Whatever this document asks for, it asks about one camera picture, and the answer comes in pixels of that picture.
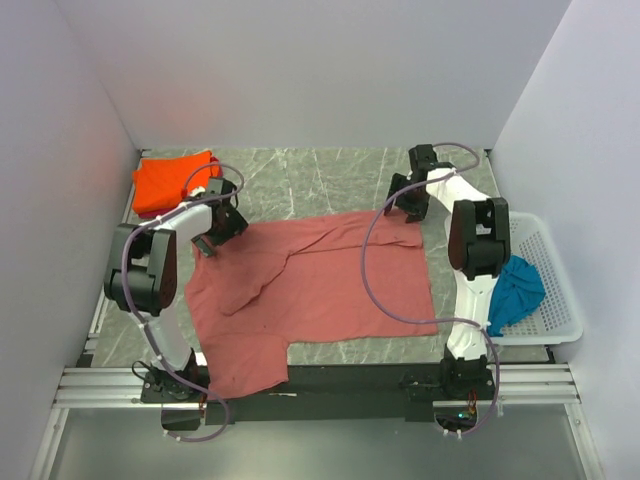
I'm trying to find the black base beam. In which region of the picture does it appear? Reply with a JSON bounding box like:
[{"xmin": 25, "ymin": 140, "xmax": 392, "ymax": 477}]
[{"xmin": 140, "ymin": 360, "xmax": 500, "ymax": 430}]

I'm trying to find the folded orange t shirt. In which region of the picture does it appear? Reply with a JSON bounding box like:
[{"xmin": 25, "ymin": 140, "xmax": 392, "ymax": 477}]
[{"xmin": 131, "ymin": 151, "xmax": 219, "ymax": 213}]

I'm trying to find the salmon pink t shirt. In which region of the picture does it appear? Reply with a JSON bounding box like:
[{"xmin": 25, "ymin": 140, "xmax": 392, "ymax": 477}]
[{"xmin": 185, "ymin": 211, "xmax": 437, "ymax": 399}]

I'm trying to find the folded magenta t shirt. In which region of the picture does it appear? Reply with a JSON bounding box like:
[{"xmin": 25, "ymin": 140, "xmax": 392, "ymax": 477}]
[{"xmin": 137, "ymin": 155, "xmax": 224, "ymax": 221}]

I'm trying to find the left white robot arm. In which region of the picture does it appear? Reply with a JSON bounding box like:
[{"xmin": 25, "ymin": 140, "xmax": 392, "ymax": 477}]
[{"xmin": 104, "ymin": 177, "xmax": 248, "ymax": 402}]

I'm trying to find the aluminium rail frame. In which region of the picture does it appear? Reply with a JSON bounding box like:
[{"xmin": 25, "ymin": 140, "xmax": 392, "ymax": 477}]
[{"xmin": 29, "ymin": 214, "xmax": 606, "ymax": 480}]

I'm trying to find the blue t shirt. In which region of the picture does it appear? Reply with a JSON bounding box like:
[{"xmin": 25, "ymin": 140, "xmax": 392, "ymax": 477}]
[{"xmin": 487, "ymin": 255, "xmax": 546, "ymax": 337}]

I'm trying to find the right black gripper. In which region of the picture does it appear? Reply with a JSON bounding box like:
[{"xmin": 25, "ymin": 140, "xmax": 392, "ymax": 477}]
[{"xmin": 384, "ymin": 173, "xmax": 431, "ymax": 224}]

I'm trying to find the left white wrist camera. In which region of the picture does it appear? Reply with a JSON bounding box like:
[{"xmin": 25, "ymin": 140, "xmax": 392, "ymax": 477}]
[{"xmin": 188, "ymin": 186, "xmax": 206, "ymax": 197}]

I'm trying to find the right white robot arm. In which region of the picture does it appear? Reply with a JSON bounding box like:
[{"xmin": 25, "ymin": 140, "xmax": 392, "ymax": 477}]
[{"xmin": 384, "ymin": 144, "xmax": 511, "ymax": 361}]

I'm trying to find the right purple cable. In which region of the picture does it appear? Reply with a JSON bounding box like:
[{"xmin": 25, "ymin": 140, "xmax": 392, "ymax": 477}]
[{"xmin": 360, "ymin": 141, "xmax": 503, "ymax": 435}]

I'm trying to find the white plastic basket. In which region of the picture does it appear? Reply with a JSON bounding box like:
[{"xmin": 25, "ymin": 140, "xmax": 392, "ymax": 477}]
[{"xmin": 495, "ymin": 211, "xmax": 583, "ymax": 346}]

